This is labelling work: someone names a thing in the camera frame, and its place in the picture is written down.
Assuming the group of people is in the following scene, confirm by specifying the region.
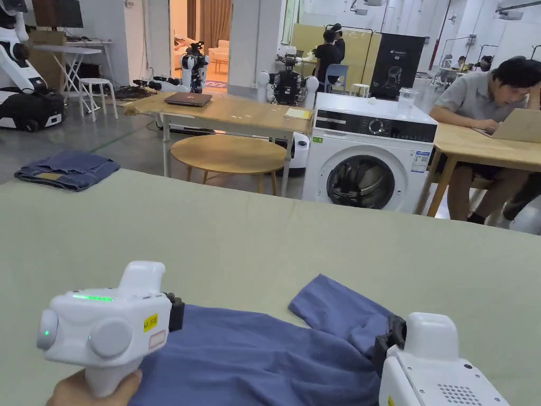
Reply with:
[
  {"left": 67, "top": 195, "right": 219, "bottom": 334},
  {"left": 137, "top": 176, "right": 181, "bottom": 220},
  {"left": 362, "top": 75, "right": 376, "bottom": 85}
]
[{"left": 312, "top": 23, "right": 347, "bottom": 93}]

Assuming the white and black robot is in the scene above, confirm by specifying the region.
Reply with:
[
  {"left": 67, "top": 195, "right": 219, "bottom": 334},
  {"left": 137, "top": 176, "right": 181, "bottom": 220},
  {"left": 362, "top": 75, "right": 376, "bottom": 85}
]
[{"left": 0, "top": 0, "right": 66, "bottom": 131}]

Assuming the round wooden low table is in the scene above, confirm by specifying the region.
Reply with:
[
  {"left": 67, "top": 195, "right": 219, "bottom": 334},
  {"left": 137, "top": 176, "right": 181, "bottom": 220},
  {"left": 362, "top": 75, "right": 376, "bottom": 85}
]
[{"left": 170, "top": 135, "right": 288, "bottom": 196}]

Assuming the white round stool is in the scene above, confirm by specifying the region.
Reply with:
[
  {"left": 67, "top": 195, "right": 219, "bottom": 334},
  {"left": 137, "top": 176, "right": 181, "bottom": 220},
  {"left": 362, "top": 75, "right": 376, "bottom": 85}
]
[{"left": 78, "top": 78, "right": 119, "bottom": 123}]

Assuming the grey blue chair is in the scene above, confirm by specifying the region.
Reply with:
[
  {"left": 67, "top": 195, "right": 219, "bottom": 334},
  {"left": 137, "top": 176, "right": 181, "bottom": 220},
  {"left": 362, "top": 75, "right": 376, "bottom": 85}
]
[{"left": 324, "top": 63, "right": 351, "bottom": 94}]

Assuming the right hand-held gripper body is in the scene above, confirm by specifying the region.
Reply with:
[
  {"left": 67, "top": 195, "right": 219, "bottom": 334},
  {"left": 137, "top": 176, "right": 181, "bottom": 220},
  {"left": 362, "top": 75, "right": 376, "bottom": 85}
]
[{"left": 371, "top": 312, "right": 510, "bottom": 406}]

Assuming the wooden desk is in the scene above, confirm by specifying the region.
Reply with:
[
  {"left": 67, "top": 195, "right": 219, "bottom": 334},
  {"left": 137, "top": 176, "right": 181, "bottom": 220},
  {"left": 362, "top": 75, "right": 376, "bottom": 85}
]
[{"left": 416, "top": 107, "right": 541, "bottom": 217}]

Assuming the person's left hand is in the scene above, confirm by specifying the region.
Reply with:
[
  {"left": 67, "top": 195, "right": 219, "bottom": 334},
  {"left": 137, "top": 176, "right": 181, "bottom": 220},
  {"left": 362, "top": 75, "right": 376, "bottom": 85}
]
[{"left": 45, "top": 368, "right": 144, "bottom": 406}]

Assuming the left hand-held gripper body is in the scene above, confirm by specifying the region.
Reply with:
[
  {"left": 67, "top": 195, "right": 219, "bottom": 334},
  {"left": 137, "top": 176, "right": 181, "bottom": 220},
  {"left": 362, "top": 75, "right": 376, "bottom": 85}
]
[{"left": 36, "top": 261, "right": 185, "bottom": 398}]

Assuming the white folding table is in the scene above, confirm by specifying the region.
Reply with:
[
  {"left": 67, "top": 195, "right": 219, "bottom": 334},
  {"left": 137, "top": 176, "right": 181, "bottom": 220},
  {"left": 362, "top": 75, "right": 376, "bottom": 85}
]
[{"left": 33, "top": 44, "right": 104, "bottom": 105}]

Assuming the blue shirt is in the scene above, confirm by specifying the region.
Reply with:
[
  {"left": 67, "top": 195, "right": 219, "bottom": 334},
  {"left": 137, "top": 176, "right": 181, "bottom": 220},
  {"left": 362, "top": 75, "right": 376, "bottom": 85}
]
[{"left": 120, "top": 273, "right": 396, "bottom": 406}]

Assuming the white robot with arms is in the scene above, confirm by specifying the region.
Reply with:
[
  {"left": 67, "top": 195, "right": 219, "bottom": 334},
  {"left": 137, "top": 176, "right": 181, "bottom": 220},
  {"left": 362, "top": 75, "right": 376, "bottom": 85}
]
[{"left": 133, "top": 41, "right": 210, "bottom": 94}]

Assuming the long wooden table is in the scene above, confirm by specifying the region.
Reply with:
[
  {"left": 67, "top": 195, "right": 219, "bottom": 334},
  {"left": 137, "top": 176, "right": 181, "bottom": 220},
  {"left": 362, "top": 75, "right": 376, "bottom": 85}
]
[{"left": 124, "top": 90, "right": 315, "bottom": 178}]

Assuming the white washing machine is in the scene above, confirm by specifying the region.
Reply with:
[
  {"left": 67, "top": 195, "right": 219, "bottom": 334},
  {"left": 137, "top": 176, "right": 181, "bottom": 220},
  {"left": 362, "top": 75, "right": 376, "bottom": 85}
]
[{"left": 302, "top": 87, "right": 439, "bottom": 214}]

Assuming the folded blue garment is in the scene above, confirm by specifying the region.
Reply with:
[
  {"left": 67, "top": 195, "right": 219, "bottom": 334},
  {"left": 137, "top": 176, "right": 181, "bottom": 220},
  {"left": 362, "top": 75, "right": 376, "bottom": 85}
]
[{"left": 14, "top": 150, "right": 121, "bottom": 192}]

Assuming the white humanoid robot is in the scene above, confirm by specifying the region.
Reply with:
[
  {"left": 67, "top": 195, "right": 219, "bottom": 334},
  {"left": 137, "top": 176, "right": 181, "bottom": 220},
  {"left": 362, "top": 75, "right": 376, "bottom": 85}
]
[{"left": 257, "top": 53, "right": 320, "bottom": 106}]

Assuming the bed with pale green sheet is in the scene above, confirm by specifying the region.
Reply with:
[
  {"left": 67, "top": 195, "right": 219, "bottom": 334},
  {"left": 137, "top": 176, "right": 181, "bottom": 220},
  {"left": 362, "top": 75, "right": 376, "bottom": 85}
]
[{"left": 0, "top": 168, "right": 541, "bottom": 406}]

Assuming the white low robot base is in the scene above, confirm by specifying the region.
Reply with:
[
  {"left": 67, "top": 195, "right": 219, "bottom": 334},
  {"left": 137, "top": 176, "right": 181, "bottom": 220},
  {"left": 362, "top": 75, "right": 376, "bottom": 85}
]
[{"left": 282, "top": 132, "right": 312, "bottom": 178}]

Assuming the black poster board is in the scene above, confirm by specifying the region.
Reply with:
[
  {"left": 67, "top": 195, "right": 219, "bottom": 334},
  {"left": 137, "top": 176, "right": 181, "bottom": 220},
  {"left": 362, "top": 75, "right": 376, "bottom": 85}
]
[{"left": 369, "top": 33, "right": 425, "bottom": 102}]

